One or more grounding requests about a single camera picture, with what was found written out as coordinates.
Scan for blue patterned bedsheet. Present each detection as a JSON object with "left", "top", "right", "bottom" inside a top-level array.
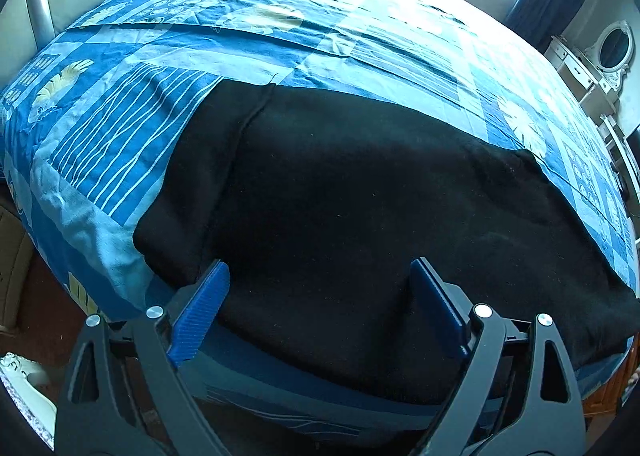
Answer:
[{"left": 0, "top": 0, "right": 640, "bottom": 437}]

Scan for white chair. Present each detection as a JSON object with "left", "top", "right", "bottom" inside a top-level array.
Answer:
[{"left": 597, "top": 113, "right": 640, "bottom": 217}]

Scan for black pants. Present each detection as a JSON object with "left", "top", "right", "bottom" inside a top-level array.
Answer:
[{"left": 134, "top": 78, "right": 640, "bottom": 407}]

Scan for white dressing table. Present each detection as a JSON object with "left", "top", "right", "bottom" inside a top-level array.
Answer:
[{"left": 544, "top": 34, "right": 621, "bottom": 121}]

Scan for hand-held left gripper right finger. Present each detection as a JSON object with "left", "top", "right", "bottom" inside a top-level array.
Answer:
[{"left": 409, "top": 257, "right": 587, "bottom": 456}]

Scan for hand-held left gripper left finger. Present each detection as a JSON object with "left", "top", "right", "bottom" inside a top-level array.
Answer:
[{"left": 54, "top": 258, "right": 236, "bottom": 456}]

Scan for white shoe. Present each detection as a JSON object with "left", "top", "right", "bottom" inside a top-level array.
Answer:
[{"left": 0, "top": 351, "right": 56, "bottom": 452}]

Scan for oval white-framed mirror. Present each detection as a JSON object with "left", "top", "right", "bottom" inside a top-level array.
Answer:
[{"left": 582, "top": 20, "right": 635, "bottom": 91}]

